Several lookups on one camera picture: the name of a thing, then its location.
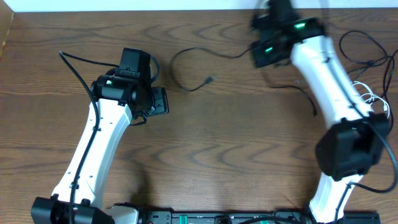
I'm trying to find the short black cable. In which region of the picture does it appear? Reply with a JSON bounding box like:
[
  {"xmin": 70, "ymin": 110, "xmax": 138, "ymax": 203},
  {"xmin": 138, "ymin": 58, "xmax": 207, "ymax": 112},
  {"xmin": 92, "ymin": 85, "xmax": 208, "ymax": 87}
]
[{"xmin": 169, "ymin": 46, "xmax": 318, "ymax": 117}]

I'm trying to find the white cable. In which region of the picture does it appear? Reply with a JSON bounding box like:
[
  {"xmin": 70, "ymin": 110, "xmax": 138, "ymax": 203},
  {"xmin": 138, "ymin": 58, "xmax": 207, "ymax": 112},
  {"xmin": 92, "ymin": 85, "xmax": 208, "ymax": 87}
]
[{"xmin": 351, "ymin": 81, "xmax": 391, "ymax": 119}]

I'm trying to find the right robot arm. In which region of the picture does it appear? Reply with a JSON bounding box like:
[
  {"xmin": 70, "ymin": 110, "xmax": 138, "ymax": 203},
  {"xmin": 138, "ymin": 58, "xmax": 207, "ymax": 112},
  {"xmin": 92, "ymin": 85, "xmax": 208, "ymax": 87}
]
[{"xmin": 251, "ymin": 1, "xmax": 389, "ymax": 223}]

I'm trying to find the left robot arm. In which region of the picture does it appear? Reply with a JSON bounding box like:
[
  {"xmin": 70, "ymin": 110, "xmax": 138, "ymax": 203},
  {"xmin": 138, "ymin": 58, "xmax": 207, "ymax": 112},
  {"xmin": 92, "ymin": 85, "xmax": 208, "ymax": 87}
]
[{"xmin": 30, "ymin": 48, "xmax": 169, "ymax": 223}]

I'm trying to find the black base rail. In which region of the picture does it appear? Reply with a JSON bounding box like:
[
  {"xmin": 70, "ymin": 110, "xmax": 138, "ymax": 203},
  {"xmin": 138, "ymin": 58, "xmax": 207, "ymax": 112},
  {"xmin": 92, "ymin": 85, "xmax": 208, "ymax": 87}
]
[{"xmin": 138, "ymin": 208, "xmax": 382, "ymax": 224}]

